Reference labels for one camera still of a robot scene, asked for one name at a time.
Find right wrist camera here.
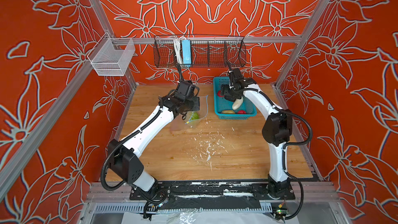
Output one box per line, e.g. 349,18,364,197
229,68,244,85

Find yellow potato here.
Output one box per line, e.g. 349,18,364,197
221,110,236,114

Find green cabbage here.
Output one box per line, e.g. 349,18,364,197
188,112,200,122

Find white radish with leaves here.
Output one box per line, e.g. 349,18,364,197
232,96,244,111

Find turquoise plastic basket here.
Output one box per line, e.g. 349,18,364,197
213,77,257,120

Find clear wire wall basket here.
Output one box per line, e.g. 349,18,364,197
88,32,136,76

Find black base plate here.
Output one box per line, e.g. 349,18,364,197
129,180,296,201

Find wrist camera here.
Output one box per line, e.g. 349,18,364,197
173,80,200,102
229,68,244,85

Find clear zip top bag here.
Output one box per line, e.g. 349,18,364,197
170,95,208,132

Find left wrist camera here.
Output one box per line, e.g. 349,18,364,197
173,80,200,102

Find white cable bundle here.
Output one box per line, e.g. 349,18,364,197
173,37,183,65

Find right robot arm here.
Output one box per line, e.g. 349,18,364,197
220,83,313,199

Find black wire wall basket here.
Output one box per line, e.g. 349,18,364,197
153,35,247,68

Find light blue box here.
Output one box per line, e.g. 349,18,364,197
181,39,192,67

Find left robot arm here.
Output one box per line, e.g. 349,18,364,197
100,63,200,196

